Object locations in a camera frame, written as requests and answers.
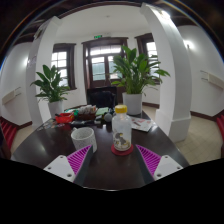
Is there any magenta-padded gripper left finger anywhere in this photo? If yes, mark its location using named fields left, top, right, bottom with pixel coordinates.
left=42, top=144, right=95, bottom=188

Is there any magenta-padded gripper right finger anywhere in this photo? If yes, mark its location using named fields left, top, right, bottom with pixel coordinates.
left=132, top=143, right=184, bottom=185

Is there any clear bottle with yellow cap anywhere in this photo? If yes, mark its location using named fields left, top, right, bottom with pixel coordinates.
left=111, top=104, right=133, bottom=153

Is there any white speckled cup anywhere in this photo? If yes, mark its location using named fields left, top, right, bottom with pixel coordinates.
left=70, top=126, right=99, bottom=154

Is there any printed paper sheet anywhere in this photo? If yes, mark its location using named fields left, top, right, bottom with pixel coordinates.
left=130, top=116, right=155, bottom=133

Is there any red box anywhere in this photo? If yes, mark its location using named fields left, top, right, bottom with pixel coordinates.
left=54, top=111, right=76, bottom=125

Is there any flat round red coaster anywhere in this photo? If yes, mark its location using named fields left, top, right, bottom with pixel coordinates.
left=110, top=142, right=135, bottom=157

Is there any green book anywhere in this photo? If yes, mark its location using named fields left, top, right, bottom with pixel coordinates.
left=95, top=106, right=111, bottom=117

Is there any small potted green plant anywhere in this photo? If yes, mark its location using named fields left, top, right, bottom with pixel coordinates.
left=30, top=63, right=72, bottom=118

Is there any black chair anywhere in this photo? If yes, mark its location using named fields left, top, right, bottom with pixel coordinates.
left=86, top=86, right=118, bottom=109

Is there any large potted green plant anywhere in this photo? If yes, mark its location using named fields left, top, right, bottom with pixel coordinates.
left=111, top=44, right=171, bottom=116

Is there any wall lamp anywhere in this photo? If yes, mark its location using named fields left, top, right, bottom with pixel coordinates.
left=182, top=39, right=193, bottom=51

